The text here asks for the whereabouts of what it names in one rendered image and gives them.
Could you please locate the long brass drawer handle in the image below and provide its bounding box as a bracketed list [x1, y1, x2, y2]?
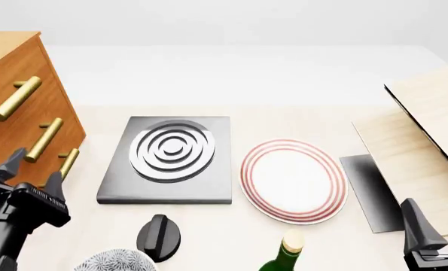
[0, 75, 44, 123]

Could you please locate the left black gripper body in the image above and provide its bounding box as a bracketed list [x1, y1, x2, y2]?
[0, 169, 72, 228]

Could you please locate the flat black stove plate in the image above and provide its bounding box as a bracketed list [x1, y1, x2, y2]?
[96, 115, 233, 206]

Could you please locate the pale wooden box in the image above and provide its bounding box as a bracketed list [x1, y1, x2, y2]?
[351, 59, 448, 238]

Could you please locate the medium brass drawer handle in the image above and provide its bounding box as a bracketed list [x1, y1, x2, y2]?
[23, 117, 65, 164]

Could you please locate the green glass bottle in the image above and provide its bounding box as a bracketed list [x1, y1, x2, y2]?
[258, 228, 306, 271]

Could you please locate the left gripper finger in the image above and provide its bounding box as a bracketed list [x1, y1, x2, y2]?
[0, 147, 29, 181]
[44, 170, 68, 202]

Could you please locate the wooden drawer with medium handle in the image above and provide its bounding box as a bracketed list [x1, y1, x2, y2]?
[0, 93, 78, 173]

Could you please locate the wooden drawer with short handle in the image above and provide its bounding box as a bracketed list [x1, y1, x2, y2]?
[0, 123, 87, 221]

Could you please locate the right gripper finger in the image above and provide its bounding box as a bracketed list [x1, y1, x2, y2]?
[401, 197, 448, 255]

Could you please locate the round black stove knob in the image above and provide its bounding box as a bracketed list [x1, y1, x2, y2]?
[136, 213, 182, 264]

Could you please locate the wooden drawer with long handle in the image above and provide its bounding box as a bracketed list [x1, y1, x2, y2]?
[0, 35, 66, 129]

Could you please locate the wooden cabinet with drawers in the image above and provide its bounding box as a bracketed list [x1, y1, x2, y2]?
[0, 30, 87, 221]

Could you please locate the short brass drawer handle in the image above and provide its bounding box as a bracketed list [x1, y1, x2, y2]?
[38, 148, 81, 189]

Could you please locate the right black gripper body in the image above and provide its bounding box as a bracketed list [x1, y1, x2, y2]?
[403, 244, 448, 271]

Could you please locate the patterned grey-white bowl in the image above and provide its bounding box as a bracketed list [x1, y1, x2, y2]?
[73, 248, 158, 271]

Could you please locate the dark grey flat panel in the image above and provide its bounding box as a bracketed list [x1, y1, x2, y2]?
[339, 154, 406, 235]

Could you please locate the white plate with red rings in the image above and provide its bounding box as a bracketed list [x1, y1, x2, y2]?
[239, 138, 349, 226]

